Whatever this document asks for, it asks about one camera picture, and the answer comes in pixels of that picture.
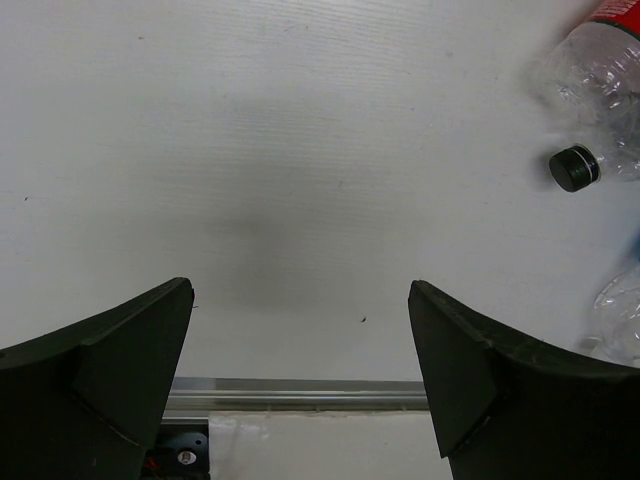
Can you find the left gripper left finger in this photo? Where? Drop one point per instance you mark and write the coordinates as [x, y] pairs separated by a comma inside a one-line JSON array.
[[86, 401]]

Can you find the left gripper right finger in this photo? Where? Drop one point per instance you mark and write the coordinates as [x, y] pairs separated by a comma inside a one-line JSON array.
[[505, 405]]

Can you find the blue label plastic bottle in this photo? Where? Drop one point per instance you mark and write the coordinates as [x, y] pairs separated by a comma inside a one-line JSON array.
[[615, 316]]

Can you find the red label plastic bottle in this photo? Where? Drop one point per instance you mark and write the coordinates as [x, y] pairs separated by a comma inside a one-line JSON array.
[[590, 81]]

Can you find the black label plastic bottle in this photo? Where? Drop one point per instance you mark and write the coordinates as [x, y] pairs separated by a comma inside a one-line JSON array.
[[605, 152]]

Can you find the aluminium table edge rail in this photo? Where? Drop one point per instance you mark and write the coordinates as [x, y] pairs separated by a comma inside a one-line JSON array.
[[190, 395]]

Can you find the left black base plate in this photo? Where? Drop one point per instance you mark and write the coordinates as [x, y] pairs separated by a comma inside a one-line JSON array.
[[180, 452]]

